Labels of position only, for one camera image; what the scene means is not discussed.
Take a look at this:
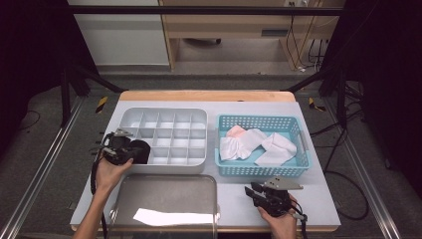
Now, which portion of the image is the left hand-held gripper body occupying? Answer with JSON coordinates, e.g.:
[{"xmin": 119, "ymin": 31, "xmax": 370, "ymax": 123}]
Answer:
[{"xmin": 100, "ymin": 128, "xmax": 135, "ymax": 166}]

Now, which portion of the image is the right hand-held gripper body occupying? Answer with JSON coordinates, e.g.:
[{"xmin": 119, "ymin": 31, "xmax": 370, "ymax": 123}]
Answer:
[{"xmin": 257, "ymin": 176, "xmax": 304, "ymax": 218}]

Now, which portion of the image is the black sock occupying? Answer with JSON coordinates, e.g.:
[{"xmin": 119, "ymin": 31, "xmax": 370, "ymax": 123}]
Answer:
[{"xmin": 127, "ymin": 138, "xmax": 152, "ymax": 165}]

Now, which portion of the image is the light blue perforated basket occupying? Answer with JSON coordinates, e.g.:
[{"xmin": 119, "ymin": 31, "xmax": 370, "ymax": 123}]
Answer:
[{"xmin": 214, "ymin": 114, "xmax": 313, "ymax": 177}]

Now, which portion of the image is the white divided storage box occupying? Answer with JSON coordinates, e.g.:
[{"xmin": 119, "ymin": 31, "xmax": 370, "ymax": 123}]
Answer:
[{"xmin": 112, "ymin": 107, "xmax": 209, "ymax": 175}]

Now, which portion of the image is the translucent grey box lid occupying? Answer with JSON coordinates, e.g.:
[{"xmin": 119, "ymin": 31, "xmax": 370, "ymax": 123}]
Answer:
[{"xmin": 108, "ymin": 173, "xmax": 222, "ymax": 239}]

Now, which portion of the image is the pink sock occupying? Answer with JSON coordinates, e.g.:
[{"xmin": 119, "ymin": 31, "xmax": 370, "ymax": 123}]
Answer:
[{"xmin": 226, "ymin": 124, "xmax": 247, "ymax": 139}]

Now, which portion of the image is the person's right hand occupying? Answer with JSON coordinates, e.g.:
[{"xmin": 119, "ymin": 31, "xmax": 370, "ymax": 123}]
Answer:
[{"xmin": 258, "ymin": 195, "xmax": 299, "ymax": 239}]

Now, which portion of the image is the person's left hand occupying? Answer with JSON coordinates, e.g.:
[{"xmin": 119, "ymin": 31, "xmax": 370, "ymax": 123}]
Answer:
[{"xmin": 95, "ymin": 156, "xmax": 134, "ymax": 197}]

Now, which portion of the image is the yellow black tape strip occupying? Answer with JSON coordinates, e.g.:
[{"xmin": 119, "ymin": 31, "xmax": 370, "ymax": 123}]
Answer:
[
  {"xmin": 95, "ymin": 96, "xmax": 109, "ymax": 115},
  {"xmin": 308, "ymin": 97, "xmax": 327, "ymax": 113}
]

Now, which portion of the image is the black metal stand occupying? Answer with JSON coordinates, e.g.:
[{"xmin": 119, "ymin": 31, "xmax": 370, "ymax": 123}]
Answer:
[
  {"xmin": 59, "ymin": 63, "xmax": 125, "ymax": 127},
  {"xmin": 282, "ymin": 64, "xmax": 349, "ymax": 128}
]

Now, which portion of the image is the white cabinet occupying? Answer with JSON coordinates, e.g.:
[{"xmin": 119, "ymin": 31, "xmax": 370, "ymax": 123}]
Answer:
[{"xmin": 68, "ymin": 0, "xmax": 170, "ymax": 67}]

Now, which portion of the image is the black curtain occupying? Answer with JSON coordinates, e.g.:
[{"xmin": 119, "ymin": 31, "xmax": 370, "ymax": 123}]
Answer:
[
  {"xmin": 0, "ymin": 0, "xmax": 99, "ymax": 157},
  {"xmin": 322, "ymin": 0, "xmax": 422, "ymax": 190}
]

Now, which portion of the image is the black horizontal bar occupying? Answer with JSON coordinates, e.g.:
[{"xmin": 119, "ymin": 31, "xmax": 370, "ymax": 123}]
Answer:
[{"xmin": 68, "ymin": 5, "xmax": 346, "ymax": 16}]

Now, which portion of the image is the wooden desk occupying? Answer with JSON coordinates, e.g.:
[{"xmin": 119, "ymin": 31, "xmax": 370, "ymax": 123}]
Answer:
[{"xmin": 158, "ymin": 0, "xmax": 346, "ymax": 72}]

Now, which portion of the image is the left hand-held gripper cable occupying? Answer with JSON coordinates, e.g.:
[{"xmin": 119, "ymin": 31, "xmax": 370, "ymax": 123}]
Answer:
[{"xmin": 90, "ymin": 132, "xmax": 110, "ymax": 239}]

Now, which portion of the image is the aluminium rail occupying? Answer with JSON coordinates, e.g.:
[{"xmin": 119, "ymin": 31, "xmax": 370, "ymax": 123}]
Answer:
[
  {"xmin": 322, "ymin": 98, "xmax": 402, "ymax": 239},
  {"xmin": 0, "ymin": 96, "xmax": 86, "ymax": 239}
]

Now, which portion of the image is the black cable bundle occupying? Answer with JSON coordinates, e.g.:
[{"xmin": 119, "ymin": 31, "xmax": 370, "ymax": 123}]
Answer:
[{"xmin": 310, "ymin": 81, "xmax": 366, "ymax": 160}]

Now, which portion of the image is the black looped cable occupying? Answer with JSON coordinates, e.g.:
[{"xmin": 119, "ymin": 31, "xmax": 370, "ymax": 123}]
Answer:
[{"xmin": 322, "ymin": 125, "xmax": 370, "ymax": 221}]

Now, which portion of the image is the yellow cable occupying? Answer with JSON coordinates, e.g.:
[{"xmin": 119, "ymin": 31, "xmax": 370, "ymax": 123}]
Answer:
[{"xmin": 287, "ymin": 0, "xmax": 324, "ymax": 69}]

